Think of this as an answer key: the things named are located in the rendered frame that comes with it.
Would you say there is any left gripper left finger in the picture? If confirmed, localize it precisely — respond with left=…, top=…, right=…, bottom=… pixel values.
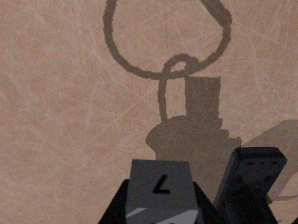
left=98, top=179, right=129, bottom=224

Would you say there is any white block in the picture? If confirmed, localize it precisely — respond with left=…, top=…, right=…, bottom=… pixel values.
left=125, top=159, right=198, bottom=224

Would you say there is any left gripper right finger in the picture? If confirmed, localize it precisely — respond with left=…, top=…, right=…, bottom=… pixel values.
left=193, top=181, right=227, bottom=224

